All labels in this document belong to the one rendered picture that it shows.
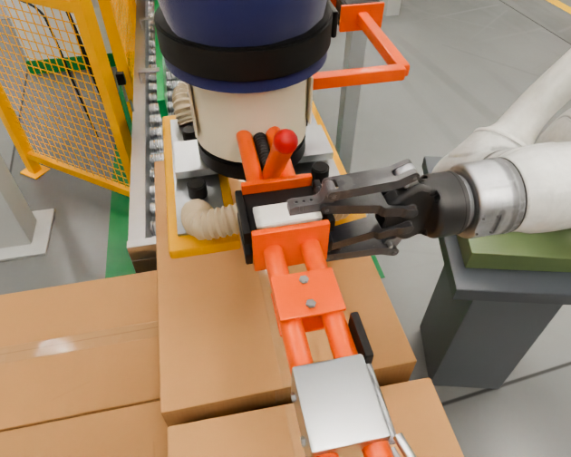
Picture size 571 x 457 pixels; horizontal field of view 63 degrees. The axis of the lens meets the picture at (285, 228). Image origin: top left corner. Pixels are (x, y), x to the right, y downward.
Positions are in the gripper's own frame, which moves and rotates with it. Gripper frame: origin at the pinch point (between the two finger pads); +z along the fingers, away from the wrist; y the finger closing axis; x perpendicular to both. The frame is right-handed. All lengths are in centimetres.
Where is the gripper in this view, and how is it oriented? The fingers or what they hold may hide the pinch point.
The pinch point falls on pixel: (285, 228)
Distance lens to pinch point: 51.0
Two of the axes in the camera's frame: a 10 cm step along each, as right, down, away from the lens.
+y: 0.0, 6.9, 7.3
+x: -2.1, -7.1, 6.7
